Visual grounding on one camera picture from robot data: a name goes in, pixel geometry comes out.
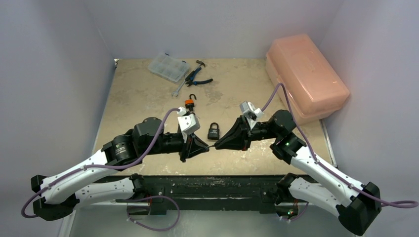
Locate orange black padlock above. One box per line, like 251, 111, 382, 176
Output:
185, 94, 197, 112

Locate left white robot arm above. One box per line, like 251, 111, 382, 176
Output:
31, 117, 209, 221

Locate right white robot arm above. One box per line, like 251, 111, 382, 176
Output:
214, 110, 381, 236

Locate silver wrench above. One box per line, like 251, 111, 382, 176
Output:
171, 81, 185, 97

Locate pink plastic storage box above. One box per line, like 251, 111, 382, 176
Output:
265, 34, 350, 125

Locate small hammer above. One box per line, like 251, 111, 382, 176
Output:
185, 60, 206, 80

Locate clear plastic organizer box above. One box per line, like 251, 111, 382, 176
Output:
148, 53, 190, 83

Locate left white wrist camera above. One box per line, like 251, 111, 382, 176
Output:
177, 107, 201, 143

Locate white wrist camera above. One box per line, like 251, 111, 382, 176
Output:
177, 107, 201, 143
240, 101, 264, 130

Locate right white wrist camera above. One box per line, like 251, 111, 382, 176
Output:
240, 101, 264, 130

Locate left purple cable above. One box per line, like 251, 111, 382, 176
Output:
21, 108, 181, 232

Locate purple cable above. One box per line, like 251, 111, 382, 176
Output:
261, 82, 419, 223
21, 108, 181, 232

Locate blue handled pliers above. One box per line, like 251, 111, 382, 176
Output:
184, 67, 214, 87

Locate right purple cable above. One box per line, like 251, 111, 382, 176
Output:
261, 82, 419, 223

